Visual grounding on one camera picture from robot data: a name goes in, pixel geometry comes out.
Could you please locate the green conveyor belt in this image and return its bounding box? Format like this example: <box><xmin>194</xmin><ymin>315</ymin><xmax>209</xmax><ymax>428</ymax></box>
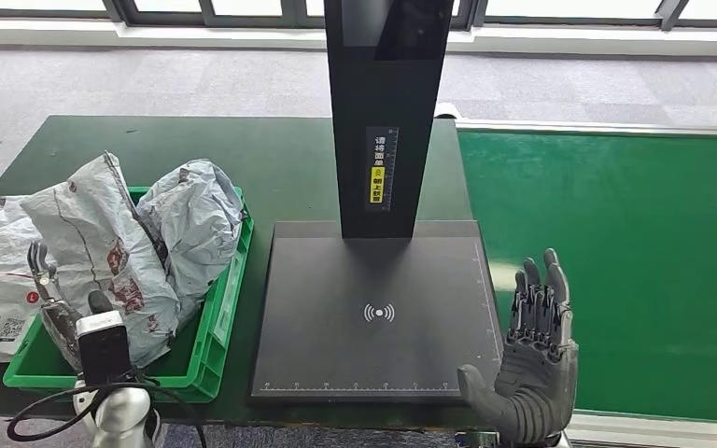
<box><xmin>457</xmin><ymin>130</ymin><xmax>717</xmax><ymax>426</ymax></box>

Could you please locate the black yellow ruler label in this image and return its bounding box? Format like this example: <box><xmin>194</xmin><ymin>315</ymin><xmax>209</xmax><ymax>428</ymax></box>
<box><xmin>365</xmin><ymin>126</ymin><xmax>401</xmax><ymax>214</ymax></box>

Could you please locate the white window sill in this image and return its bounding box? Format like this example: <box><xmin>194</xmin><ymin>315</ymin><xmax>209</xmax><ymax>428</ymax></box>
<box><xmin>0</xmin><ymin>17</ymin><xmax>717</xmax><ymax>58</ymax></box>

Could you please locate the black inbound scanner machine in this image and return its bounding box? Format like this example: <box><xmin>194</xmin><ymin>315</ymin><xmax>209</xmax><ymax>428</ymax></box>
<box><xmin>249</xmin><ymin>0</ymin><xmax>503</xmax><ymax>407</ymax></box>

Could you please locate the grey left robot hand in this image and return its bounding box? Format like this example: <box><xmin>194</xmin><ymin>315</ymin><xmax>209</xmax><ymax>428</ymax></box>
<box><xmin>26</xmin><ymin>241</ymin><xmax>116</xmax><ymax>372</ymax></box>

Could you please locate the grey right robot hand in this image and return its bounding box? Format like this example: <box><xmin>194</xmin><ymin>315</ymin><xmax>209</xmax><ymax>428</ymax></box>
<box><xmin>457</xmin><ymin>248</ymin><xmax>580</xmax><ymax>427</ymax></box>

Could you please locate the green plastic crate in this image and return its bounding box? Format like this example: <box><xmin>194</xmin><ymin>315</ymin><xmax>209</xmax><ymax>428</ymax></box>
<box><xmin>2</xmin><ymin>185</ymin><xmax>256</xmax><ymax>404</ymax></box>

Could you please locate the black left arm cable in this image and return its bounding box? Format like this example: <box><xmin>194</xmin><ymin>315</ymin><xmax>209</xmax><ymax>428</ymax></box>
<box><xmin>6</xmin><ymin>371</ymin><xmax>210</xmax><ymax>448</ymax></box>

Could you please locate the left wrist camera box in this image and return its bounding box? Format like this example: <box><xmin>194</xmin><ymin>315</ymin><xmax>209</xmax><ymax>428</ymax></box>
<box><xmin>75</xmin><ymin>310</ymin><xmax>134</xmax><ymax>387</ymax></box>

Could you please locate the dark window frame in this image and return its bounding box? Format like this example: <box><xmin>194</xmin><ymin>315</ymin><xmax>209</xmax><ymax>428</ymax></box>
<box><xmin>0</xmin><ymin>0</ymin><xmax>717</xmax><ymax>31</ymax></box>

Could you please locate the dark green table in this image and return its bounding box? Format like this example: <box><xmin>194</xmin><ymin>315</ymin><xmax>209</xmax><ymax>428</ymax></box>
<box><xmin>0</xmin><ymin>115</ymin><xmax>503</xmax><ymax>431</ymax></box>

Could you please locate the aluminium conveyor frame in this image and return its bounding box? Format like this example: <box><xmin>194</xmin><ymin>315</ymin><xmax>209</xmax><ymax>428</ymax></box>
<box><xmin>451</xmin><ymin>119</ymin><xmax>717</xmax><ymax>448</ymax></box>

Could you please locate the grey parcel bag red print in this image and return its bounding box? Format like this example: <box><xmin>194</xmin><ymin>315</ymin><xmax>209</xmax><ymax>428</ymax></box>
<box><xmin>20</xmin><ymin>151</ymin><xmax>181</xmax><ymax>370</ymax></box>

